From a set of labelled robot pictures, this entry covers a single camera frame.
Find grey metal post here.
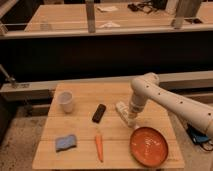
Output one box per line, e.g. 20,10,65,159
171,0,203,29
85,0,96,33

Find wooden table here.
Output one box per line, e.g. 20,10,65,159
32,82,186,171

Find black and blue headphones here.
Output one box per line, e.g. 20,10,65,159
186,124,213,152

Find black remote control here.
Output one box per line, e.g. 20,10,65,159
92,104,106,123

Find grey metal post left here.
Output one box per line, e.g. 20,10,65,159
85,0,96,33

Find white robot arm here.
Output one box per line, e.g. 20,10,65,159
129,73,213,139

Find metal clamp bracket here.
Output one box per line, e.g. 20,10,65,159
0,63,30,90

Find grey metal post right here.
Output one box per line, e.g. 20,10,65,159
171,0,203,29

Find white plastic cup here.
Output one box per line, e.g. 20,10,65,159
58,91,73,113

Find blue sponge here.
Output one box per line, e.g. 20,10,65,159
55,135,77,152

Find small clear glass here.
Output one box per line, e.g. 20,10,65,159
40,21,51,31

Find white crumpled paper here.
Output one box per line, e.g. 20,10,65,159
98,21,120,28

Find orange ceramic bowl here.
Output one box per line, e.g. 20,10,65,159
129,127,168,168

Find white paper sheet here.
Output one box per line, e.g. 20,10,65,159
97,6,118,12

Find black cable bundle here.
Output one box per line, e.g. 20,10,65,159
127,1,155,14

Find orange carrot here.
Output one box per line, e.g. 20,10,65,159
95,134,104,162

